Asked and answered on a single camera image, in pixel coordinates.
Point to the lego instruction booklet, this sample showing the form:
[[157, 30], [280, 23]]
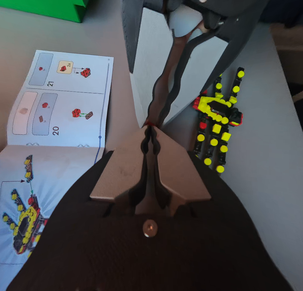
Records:
[[59, 120]]

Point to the dark cloth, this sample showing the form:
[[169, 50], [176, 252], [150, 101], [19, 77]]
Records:
[[286, 4]]

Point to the black yellow lego spider model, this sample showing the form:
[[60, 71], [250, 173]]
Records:
[[217, 120]]

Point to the small red lego piece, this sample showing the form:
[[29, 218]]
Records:
[[151, 123]]

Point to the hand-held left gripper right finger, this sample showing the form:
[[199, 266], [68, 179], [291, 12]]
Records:
[[182, 172]]

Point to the brown box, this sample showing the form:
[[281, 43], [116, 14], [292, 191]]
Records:
[[288, 49]]

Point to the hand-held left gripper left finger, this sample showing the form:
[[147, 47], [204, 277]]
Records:
[[120, 172]]

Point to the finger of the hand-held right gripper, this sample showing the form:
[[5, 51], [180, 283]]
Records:
[[201, 66], [153, 59]]

